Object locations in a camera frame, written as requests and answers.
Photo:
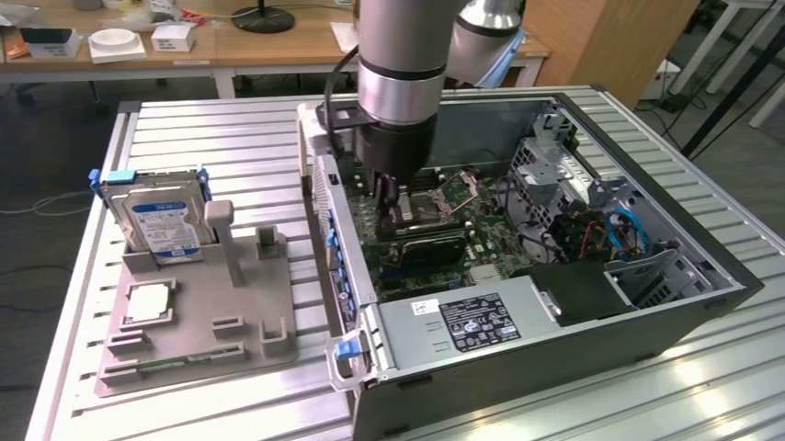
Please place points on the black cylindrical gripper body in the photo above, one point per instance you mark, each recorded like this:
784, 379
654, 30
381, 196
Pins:
398, 147

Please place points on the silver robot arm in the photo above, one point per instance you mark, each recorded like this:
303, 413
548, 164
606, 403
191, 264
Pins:
398, 46

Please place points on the CPU socket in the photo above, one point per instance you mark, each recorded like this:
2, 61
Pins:
429, 209

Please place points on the black RAM slot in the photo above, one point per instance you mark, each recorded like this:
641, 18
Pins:
433, 226

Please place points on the silver socket cover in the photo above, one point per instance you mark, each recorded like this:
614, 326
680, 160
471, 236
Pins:
457, 193

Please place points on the blue card retention clip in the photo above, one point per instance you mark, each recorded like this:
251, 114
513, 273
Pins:
354, 313
342, 275
334, 243
347, 295

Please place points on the blue expansion slot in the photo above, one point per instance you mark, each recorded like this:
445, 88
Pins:
390, 277

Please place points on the green Dell motherboard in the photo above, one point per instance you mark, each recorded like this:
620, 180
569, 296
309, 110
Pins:
490, 248

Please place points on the small silver heat sink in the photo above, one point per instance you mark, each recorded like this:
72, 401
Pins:
486, 273

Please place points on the metal disk bay cage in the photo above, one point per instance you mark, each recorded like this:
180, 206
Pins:
540, 174

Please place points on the white papers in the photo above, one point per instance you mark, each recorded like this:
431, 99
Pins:
345, 37

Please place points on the grey power supply unit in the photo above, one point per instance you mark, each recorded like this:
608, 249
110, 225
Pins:
466, 321

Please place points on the blue case release latch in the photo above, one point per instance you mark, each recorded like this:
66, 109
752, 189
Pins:
349, 349

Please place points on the black lamp base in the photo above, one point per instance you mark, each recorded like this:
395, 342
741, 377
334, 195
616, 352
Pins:
263, 20

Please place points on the hard disk with blue caddy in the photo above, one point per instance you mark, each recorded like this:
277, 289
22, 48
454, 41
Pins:
166, 229

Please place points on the grey plastic parts rack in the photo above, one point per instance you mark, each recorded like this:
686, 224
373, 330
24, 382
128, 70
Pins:
202, 331

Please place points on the wooden cabinet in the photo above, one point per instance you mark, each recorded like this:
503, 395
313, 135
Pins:
613, 50

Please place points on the white labelled box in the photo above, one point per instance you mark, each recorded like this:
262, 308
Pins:
174, 39

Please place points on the black open PC case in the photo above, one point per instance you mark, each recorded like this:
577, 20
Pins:
552, 367

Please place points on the silver CPU chip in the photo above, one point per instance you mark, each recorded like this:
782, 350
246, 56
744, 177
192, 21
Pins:
148, 303

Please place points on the grey metal disk bay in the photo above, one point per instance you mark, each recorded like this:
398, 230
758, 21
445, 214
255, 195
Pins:
662, 280

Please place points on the green loose RAM stick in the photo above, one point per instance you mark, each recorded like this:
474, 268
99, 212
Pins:
175, 362

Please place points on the white round dish on box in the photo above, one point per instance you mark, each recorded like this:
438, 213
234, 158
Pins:
116, 46

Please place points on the wooden desk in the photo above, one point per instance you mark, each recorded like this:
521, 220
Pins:
79, 69

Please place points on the black slanted pole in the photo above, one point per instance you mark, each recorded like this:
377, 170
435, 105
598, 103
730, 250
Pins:
729, 101

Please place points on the grey cup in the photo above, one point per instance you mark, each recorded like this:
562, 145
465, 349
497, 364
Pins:
87, 4

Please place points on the white box with dark lid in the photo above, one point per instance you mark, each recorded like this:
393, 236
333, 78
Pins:
52, 43

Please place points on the orange object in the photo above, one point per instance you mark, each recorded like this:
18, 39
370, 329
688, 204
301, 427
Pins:
14, 48

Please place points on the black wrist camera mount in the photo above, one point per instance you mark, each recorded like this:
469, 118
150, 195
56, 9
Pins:
343, 117

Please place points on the white table frame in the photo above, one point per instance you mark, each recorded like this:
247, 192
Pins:
729, 27

